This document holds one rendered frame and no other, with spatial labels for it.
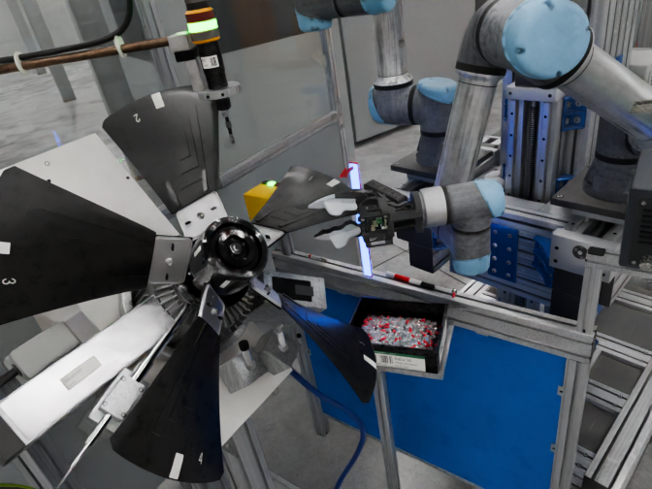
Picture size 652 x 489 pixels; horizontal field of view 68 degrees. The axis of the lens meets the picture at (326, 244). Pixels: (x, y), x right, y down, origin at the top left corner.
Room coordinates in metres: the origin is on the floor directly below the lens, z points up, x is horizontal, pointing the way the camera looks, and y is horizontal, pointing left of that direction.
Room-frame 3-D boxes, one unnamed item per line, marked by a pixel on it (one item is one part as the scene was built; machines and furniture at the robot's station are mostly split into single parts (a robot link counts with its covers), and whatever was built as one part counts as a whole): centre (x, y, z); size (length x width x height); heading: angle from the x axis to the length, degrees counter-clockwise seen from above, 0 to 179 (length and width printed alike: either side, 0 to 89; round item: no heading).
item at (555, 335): (1.04, -0.18, 0.82); 0.90 x 0.04 x 0.08; 50
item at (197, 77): (0.83, 0.14, 1.50); 0.09 x 0.07 x 0.10; 85
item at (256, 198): (1.29, 0.12, 1.02); 0.16 x 0.10 x 0.11; 50
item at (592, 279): (0.76, -0.51, 0.96); 0.03 x 0.03 x 0.20; 50
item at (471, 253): (0.84, -0.28, 1.08); 0.11 x 0.08 x 0.11; 8
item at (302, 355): (1.32, 0.14, 0.39); 0.04 x 0.04 x 0.78; 50
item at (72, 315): (1.06, 0.69, 0.92); 0.17 x 0.16 x 0.11; 50
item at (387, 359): (0.86, -0.13, 0.85); 0.22 x 0.17 x 0.07; 65
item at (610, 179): (1.01, -0.71, 1.09); 0.15 x 0.15 x 0.10
